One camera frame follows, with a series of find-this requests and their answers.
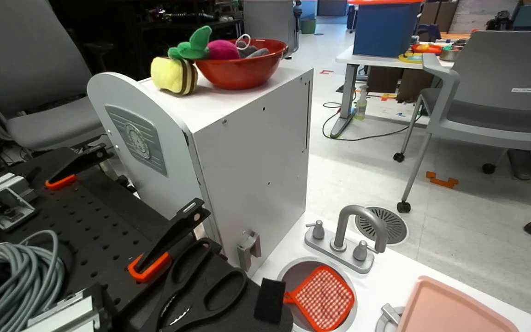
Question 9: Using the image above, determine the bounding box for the red plastic bowl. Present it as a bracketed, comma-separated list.
[194, 37, 289, 92]

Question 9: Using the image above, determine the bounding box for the purple radish plush toy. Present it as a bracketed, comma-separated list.
[166, 24, 243, 63]

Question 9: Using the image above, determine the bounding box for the white toy cupboard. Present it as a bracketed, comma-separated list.
[85, 61, 315, 273]

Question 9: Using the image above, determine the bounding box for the grey toy faucet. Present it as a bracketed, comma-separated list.
[302, 203, 389, 275]

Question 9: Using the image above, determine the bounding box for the yellow striped plush toy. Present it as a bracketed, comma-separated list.
[149, 55, 199, 98]

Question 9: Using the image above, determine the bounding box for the white toy sink counter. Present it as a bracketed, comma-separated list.
[249, 201, 531, 332]

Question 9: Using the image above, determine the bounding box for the orange yellow toy pile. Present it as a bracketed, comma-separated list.
[400, 41, 446, 65]

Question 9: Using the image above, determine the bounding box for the grey utensil in bowl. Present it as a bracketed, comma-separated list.
[234, 31, 275, 61]

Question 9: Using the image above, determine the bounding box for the round grey floor drain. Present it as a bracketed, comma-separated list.
[356, 205, 409, 247]

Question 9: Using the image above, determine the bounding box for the orange mesh strainer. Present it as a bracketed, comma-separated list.
[282, 264, 356, 332]

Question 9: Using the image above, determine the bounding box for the white desk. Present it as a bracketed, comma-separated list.
[328, 44, 459, 140]

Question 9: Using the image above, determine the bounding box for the blue storage bin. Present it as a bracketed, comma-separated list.
[352, 2, 424, 59]

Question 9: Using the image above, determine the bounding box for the black perforated table board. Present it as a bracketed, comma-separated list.
[0, 146, 218, 315]

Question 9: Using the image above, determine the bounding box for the orange bin lid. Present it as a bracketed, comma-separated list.
[345, 0, 424, 7]

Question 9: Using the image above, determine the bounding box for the pink plastic tray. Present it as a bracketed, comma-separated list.
[395, 275, 520, 332]

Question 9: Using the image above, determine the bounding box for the grey padded chair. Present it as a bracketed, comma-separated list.
[0, 0, 107, 153]

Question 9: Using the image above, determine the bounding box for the grey office chair on casters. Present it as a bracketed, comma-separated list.
[393, 29, 531, 240]

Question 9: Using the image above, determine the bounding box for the aluminium extrusion bar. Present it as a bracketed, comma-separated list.
[22, 288, 105, 332]

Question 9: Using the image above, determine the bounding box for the black floor cable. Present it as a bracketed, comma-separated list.
[321, 100, 417, 144]

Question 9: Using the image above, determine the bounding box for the silver square metal frame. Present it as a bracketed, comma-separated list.
[0, 172, 37, 232]

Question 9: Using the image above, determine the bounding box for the grey coiled cable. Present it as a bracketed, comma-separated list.
[0, 229, 66, 332]

